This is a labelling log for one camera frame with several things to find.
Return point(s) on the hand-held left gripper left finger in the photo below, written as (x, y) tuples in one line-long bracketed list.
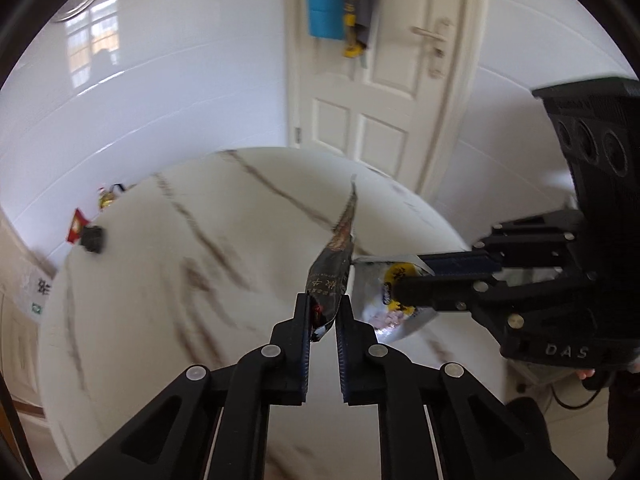
[(302, 350)]

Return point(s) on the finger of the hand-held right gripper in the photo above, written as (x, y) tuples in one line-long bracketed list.
[(460, 264), (440, 294)]

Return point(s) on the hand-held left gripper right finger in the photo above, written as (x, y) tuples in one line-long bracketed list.
[(342, 355)]

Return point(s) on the silver packet with yellow label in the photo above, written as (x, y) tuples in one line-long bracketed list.
[(372, 300)]

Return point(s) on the dark fish snack wrapper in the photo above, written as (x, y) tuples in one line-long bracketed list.
[(332, 270)]

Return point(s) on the person's right hand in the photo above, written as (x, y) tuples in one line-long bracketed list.
[(584, 374)]

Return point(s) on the person's dark clothing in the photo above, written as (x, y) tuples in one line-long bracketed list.
[(625, 425)]

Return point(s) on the white panelled door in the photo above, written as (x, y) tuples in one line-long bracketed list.
[(390, 70)]

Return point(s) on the black crumpled wrapper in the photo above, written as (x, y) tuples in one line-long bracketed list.
[(94, 240)]

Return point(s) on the yellow hanging tool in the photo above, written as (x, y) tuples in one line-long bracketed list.
[(352, 42)]

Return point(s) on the yellow ornament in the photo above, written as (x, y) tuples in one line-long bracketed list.
[(109, 196)]

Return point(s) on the red packet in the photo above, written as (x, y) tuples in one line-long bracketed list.
[(77, 227)]

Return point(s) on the white paper sign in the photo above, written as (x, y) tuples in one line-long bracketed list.
[(39, 292)]

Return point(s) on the cream cabinet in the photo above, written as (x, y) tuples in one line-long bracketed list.
[(12, 285)]

